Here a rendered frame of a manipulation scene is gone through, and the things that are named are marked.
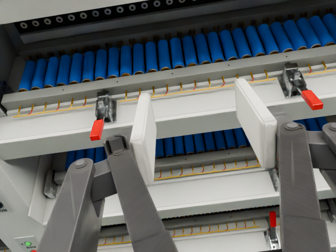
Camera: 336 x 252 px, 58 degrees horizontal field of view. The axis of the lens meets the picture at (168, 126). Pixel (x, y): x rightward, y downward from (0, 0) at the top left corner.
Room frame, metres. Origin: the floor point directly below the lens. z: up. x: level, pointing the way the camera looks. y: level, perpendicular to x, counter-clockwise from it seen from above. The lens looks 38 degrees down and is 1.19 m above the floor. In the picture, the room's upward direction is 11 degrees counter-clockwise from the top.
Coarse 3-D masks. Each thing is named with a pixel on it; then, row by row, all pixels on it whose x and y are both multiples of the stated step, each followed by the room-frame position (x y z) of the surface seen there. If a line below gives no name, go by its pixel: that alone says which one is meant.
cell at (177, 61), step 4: (172, 40) 0.47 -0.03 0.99; (176, 40) 0.47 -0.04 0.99; (172, 44) 0.46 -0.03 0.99; (176, 44) 0.46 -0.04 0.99; (180, 44) 0.46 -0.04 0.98; (172, 48) 0.45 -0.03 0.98; (176, 48) 0.45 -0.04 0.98; (180, 48) 0.45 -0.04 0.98; (172, 52) 0.44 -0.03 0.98; (176, 52) 0.44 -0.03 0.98; (180, 52) 0.44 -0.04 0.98; (172, 56) 0.44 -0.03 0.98; (176, 56) 0.43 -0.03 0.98; (180, 56) 0.43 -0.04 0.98; (172, 60) 0.43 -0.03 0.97; (176, 60) 0.42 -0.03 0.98; (180, 60) 0.42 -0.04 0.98; (172, 64) 0.42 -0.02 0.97; (176, 64) 0.41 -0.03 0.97; (180, 64) 0.41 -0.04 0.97
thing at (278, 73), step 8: (328, 64) 0.37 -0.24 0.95; (272, 72) 0.38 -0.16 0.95; (280, 72) 0.37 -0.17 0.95; (216, 80) 0.38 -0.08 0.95; (224, 80) 0.38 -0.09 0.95; (232, 80) 0.38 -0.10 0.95; (248, 80) 0.38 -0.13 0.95; (160, 88) 0.39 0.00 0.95; (168, 88) 0.39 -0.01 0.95; (176, 88) 0.38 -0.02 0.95; (184, 88) 0.38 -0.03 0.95; (192, 88) 0.38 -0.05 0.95; (112, 96) 0.39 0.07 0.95; (120, 96) 0.39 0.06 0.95; (128, 96) 0.39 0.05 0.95; (136, 96) 0.39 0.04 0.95; (48, 104) 0.40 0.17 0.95; (56, 104) 0.40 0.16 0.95; (64, 104) 0.40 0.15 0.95; (72, 104) 0.40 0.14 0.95; (80, 104) 0.40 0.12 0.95; (8, 112) 0.40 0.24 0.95; (16, 112) 0.40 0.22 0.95; (24, 112) 0.40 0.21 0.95
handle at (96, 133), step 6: (102, 102) 0.36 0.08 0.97; (102, 108) 0.36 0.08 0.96; (102, 114) 0.34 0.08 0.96; (96, 120) 0.32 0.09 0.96; (102, 120) 0.32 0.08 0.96; (96, 126) 0.31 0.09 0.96; (102, 126) 0.31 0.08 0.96; (90, 132) 0.30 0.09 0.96; (96, 132) 0.30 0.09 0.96; (90, 138) 0.29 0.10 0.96; (96, 138) 0.29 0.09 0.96
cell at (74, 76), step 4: (72, 56) 0.48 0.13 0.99; (76, 56) 0.48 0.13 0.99; (80, 56) 0.48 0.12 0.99; (72, 60) 0.47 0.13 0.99; (76, 60) 0.47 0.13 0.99; (80, 60) 0.47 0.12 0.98; (72, 64) 0.46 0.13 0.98; (76, 64) 0.46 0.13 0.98; (80, 64) 0.46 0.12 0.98; (72, 68) 0.45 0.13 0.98; (76, 68) 0.45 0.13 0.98; (80, 68) 0.45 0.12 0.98; (72, 72) 0.44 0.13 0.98; (76, 72) 0.44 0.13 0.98; (80, 72) 0.45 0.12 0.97; (72, 76) 0.43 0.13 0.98; (76, 76) 0.43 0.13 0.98; (80, 76) 0.44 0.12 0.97; (72, 80) 0.43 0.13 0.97; (76, 80) 0.43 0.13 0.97; (80, 80) 0.43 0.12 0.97
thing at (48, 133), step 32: (224, 0) 0.51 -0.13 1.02; (256, 0) 0.50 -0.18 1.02; (288, 0) 0.50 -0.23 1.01; (32, 32) 0.53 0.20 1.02; (64, 32) 0.52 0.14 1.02; (0, 64) 0.49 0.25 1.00; (0, 96) 0.42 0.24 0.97; (160, 96) 0.38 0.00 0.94; (192, 96) 0.37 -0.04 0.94; (224, 96) 0.36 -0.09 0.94; (320, 96) 0.33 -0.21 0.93; (0, 128) 0.38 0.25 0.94; (32, 128) 0.37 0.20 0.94; (64, 128) 0.36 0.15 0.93; (160, 128) 0.34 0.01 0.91; (192, 128) 0.34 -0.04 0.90; (224, 128) 0.34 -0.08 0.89
